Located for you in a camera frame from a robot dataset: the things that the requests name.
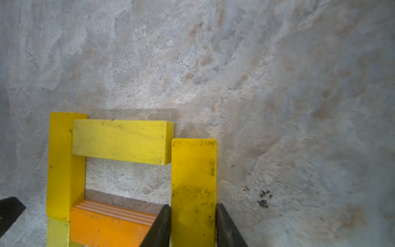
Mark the orange block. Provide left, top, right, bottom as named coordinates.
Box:
left=70, top=200, right=156, bottom=247

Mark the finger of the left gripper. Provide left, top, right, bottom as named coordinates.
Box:
left=0, top=197, right=26, bottom=237

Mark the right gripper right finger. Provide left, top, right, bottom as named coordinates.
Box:
left=216, top=203, right=248, bottom=247

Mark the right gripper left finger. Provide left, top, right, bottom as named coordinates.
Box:
left=140, top=204, right=171, bottom=247

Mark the lime yellow block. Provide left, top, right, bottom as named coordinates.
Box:
left=46, top=216, right=83, bottom=247
left=73, top=119, right=174, bottom=165

